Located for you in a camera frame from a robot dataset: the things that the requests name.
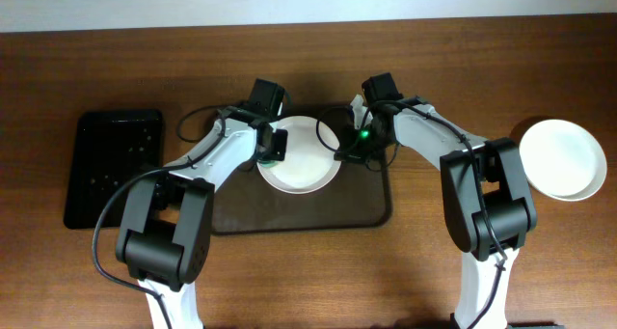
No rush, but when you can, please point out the white plate top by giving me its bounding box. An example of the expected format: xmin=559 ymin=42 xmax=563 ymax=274
xmin=257 ymin=116 xmax=341 ymax=195

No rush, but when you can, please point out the white plate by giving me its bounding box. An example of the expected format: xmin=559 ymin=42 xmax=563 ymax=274
xmin=520 ymin=119 xmax=607 ymax=178
xmin=257 ymin=116 xmax=341 ymax=195

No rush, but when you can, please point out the green scrubbing sponge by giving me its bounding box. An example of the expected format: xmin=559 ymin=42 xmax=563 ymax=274
xmin=258 ymin=160 xmax=279 ymax=168

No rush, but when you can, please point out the pale blue-white plate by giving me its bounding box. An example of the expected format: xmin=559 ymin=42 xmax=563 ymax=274
xmin=527 ymin=173 xmax=606 ymax=202

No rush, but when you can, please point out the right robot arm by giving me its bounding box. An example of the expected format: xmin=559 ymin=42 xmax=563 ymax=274
xmin=335 ymin=73 xmax=537 ymax=329

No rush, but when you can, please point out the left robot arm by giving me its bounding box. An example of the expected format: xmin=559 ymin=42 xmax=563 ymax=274
xmin=116 ymin=79 xmax=286 ymax=328

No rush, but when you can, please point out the brown plastic serving tray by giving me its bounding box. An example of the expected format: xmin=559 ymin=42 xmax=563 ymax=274
xmin=212 ymin=156 xmax=392 ymax=235

